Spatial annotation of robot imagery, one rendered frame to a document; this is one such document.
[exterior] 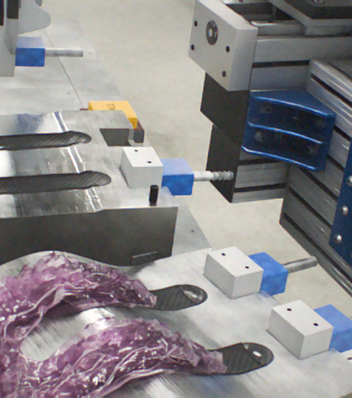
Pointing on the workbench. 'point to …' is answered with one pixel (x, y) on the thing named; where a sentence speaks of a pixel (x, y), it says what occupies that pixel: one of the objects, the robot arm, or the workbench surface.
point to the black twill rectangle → (143, 258)
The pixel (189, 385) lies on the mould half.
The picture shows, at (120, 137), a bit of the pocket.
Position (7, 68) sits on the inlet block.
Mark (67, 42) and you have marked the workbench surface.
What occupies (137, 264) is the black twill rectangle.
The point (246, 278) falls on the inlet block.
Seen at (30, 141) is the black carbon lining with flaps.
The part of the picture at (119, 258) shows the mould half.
